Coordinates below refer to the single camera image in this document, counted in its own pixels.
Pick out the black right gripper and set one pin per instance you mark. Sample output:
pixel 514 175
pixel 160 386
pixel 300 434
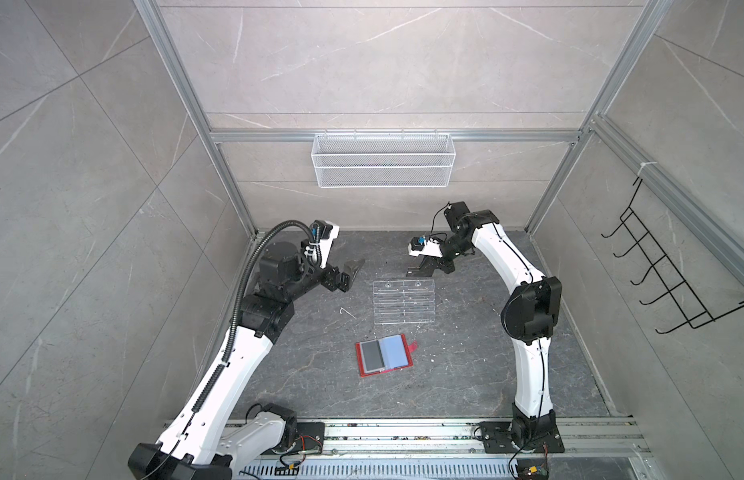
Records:
pixel 437 263

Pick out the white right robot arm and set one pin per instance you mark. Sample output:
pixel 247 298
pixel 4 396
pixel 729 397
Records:
pixel 529 316

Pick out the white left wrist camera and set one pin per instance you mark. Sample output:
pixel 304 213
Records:
pixel 324 233

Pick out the black wire hook rack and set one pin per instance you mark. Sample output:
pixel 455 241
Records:
pixel 675 286

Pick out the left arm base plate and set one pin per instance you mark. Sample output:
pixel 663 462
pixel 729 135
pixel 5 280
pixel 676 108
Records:
pixel 303 438

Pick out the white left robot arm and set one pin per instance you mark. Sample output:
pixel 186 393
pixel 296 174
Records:
pixel 194 446

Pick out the white wire mesh basket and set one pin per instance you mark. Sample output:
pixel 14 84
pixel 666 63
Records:
pixel 405 160

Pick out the clear acrylic organizer tray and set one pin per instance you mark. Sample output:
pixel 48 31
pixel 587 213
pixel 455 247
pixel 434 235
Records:
pixel 407 301

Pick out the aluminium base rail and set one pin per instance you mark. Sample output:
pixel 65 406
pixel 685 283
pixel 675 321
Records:
pixel 447 448

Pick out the red leather card holder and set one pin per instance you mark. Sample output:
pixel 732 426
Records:
pixel 384 355

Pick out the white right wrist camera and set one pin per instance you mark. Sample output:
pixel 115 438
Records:
pixel 425 246

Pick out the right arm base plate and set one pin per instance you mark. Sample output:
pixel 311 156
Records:
pixel 503 437

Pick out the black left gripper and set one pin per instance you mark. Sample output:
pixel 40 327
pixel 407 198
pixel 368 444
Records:
pixel 330 283

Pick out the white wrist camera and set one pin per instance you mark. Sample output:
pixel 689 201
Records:
pixel 425 246
pixel 324 233

